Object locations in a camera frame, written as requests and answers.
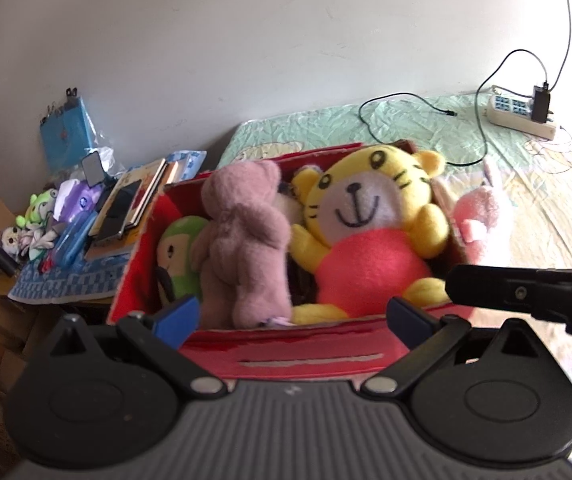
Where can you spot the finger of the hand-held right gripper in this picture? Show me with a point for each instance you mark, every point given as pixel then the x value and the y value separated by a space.
pixel 490 287

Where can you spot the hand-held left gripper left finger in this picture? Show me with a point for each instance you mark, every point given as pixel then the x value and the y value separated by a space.
pixel 181 315

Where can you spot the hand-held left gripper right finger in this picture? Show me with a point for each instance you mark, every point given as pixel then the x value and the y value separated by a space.
pixel 408 317

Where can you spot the yellow tiger plush toy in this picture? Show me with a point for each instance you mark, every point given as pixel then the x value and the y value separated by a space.
pixel 365 260

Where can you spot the pink rabbit plush toy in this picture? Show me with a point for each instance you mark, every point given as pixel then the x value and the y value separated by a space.
pixel 480 215

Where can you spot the dusty pink teddy bear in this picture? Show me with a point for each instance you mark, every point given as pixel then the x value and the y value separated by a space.
pixel 246 240

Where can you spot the red cardboard box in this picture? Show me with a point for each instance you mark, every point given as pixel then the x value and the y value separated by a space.
pixel 291 350

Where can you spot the yellow thick book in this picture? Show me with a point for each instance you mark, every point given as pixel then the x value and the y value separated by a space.
pixel 111 250

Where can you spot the blue checkered cloth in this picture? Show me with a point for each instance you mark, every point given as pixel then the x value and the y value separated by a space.
pixel 66 282

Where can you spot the black smartphone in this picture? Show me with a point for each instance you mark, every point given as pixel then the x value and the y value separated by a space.
pixel 116 207

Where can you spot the purple plush toy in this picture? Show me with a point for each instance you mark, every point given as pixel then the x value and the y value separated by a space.
pixel 83 202

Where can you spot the light blue printed packet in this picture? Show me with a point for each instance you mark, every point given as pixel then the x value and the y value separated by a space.
pixel 188 162

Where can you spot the grey white plush doll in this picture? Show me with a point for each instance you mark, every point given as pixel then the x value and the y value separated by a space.
pixel 41 240

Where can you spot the small standing mirror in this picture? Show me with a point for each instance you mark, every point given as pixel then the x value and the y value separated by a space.
pixel 93 169

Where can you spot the clear plastic bag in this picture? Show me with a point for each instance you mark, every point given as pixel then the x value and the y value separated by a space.
pixel 111 157

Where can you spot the white power strip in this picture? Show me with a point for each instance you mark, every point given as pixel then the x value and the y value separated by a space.
pixel 508 110

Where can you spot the green frog plush toy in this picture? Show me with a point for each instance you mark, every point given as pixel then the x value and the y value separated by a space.
pixel 38 205

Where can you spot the closed brown cardboard box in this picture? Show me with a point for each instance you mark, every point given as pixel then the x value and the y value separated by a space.
pixel 1 340

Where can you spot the small white plush toy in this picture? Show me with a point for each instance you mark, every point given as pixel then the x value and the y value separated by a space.
pixel 11 237

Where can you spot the black charger plug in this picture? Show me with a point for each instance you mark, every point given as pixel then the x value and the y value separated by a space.
pixel 540 105

